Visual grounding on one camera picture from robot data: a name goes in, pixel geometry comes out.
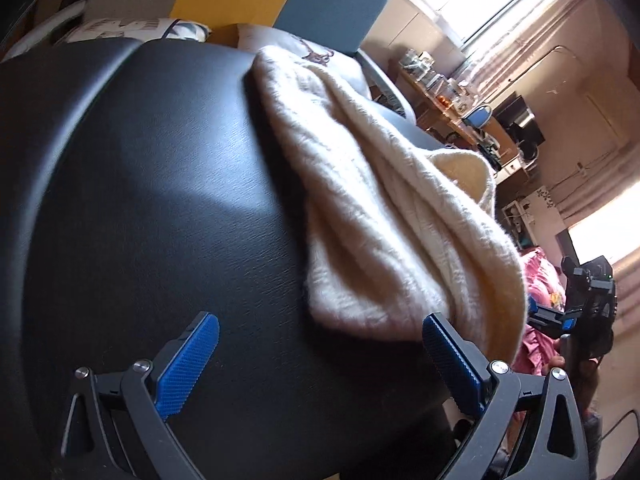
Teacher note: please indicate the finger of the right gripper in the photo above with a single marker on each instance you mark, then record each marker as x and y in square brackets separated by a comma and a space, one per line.
[552, 323]

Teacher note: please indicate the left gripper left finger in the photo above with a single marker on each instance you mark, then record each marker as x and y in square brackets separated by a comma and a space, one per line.
[116, 424]

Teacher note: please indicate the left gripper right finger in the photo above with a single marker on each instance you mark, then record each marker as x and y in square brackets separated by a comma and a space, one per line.
[551, 445]

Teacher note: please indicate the cream knitted sweater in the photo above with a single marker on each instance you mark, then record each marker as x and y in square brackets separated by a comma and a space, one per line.
[394, 232]

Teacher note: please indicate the blue folding chair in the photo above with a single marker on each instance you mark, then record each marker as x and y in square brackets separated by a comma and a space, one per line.
[478, 117]

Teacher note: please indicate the person's right hand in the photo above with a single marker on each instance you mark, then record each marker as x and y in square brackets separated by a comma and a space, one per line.
[555, 362]

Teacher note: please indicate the pink garment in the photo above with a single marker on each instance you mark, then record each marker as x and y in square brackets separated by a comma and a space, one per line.
[545, 291]

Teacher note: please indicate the black monitor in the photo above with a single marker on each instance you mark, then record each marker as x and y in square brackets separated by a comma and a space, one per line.
[519, 121]

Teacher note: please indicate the black leather ottoman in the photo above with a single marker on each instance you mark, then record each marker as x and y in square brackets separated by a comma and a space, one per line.
[141, 185]

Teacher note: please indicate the pink curtain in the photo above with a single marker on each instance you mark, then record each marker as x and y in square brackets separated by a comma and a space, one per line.
[510, 42]

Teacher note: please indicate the wooden side table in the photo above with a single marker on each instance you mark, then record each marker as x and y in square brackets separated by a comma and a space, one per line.
[446, 125]

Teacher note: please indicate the jars on table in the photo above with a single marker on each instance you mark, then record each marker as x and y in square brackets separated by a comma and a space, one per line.
[420, 66]

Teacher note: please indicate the geometric print pillow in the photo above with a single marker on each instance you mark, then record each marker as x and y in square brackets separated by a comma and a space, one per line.
[141, 30]

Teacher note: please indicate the deer print pillow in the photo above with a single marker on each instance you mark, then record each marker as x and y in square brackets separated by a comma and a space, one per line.
[252, 38]

